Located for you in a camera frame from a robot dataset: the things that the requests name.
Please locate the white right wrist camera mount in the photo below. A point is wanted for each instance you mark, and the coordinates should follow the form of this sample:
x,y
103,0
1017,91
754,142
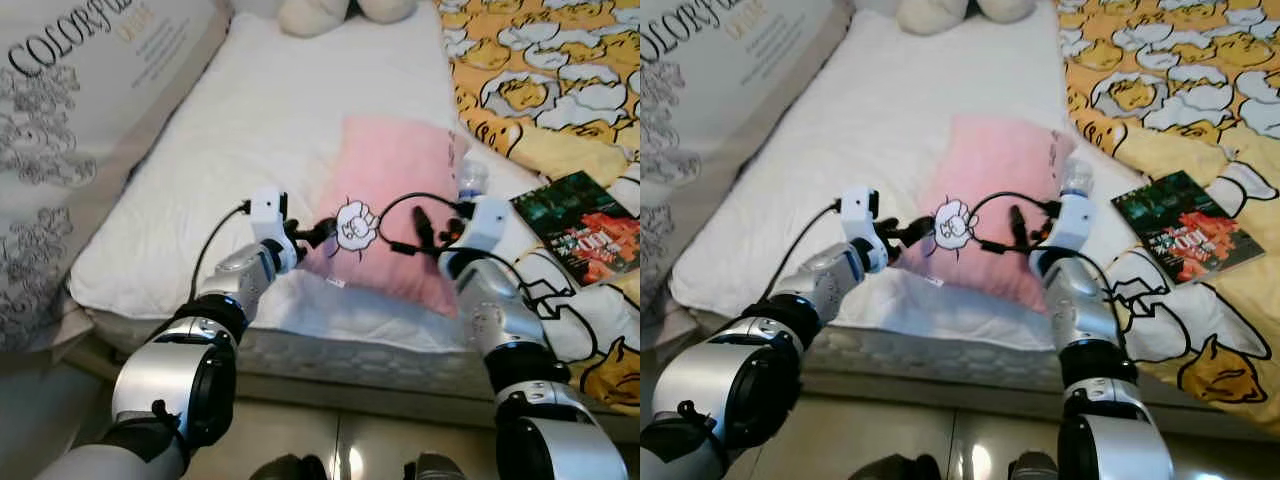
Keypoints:
x,y
1075,222
488,225

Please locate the grey black robot right leg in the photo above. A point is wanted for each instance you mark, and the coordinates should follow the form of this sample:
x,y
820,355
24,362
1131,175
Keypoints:
x,y
1034,468
435,468

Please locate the grey black robot left leg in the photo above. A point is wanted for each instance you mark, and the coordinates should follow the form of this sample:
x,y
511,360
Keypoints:
x,y
898,468
290,468

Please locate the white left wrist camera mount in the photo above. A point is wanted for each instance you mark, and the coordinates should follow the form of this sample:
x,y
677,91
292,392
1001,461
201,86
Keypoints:
x,y
858,212
267,212

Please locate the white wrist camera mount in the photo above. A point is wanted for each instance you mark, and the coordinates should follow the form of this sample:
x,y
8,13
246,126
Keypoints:
x,y
488,225
1075,222
858,212
267,212

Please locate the pink pillow with cartoon print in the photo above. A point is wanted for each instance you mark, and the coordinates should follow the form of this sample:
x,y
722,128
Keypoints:
x,y
990,170
390,170

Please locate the grey floral printed headboard cushion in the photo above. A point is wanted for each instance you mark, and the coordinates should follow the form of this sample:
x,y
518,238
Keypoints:
x,y
80,100
700,90

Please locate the clear plastic water bottle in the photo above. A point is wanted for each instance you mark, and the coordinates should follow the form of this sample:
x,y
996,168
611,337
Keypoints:
x,y
1076,178
472,180

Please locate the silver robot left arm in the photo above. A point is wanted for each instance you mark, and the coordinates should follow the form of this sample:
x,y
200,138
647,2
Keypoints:
x,y
760,380
160,380

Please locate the grey quilted mattress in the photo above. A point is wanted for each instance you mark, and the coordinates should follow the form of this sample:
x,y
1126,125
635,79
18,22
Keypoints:
x,y
330,360
930,350

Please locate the dark green red cover book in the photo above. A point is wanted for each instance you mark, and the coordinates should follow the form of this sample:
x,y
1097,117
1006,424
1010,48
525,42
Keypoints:
x,y
575,225
1185,225

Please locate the yellow cartoon print blanket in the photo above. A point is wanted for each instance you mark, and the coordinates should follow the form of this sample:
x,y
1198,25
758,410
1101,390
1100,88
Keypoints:
x,y
1180,60
560,60

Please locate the cream plush toy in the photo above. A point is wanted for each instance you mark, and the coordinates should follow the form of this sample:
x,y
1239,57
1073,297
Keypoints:
x,y
930,14
310,15

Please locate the grey black robot leg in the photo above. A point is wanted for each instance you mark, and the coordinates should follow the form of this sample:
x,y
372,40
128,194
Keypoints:
x,y
898,468
290,468
1034,468
435,468

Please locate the white quilted mattress pad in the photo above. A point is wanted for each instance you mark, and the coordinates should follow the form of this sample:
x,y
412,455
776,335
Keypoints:
x,y
250,130
860,120

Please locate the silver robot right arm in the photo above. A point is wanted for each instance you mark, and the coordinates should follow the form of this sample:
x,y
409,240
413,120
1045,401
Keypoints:
x,y
500,320
1085,310

